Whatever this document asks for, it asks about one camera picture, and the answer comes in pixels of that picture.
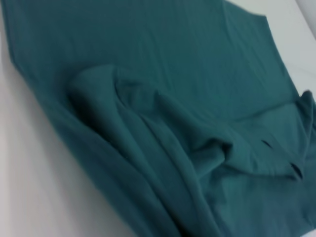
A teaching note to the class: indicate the teal t-shirt with pink print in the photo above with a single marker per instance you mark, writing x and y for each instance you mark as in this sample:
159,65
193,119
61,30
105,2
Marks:
160,74

